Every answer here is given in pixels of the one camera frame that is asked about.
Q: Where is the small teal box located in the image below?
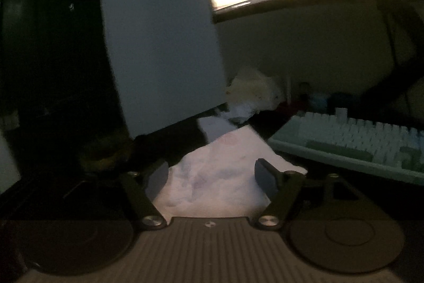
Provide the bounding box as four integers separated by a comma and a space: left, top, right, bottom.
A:
311, 94, 329, 110

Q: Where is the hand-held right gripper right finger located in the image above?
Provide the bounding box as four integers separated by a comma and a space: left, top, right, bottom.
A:
253, 157, 395, 231

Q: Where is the crumpled white paper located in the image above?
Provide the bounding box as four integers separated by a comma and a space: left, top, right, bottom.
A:
228, 101, 263, 123

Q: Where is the white and green keyboard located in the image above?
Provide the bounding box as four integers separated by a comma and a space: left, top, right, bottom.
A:
268, 111, 424, 186

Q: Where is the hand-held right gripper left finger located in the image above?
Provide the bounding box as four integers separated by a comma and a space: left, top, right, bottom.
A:
60, 159, 170, 230

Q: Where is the white tissue with pink print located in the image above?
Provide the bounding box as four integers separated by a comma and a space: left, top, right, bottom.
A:
152, 125, 308, 218

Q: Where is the flat white paper sheet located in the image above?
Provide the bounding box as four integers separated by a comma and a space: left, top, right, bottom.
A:
198, 115, 240, 145

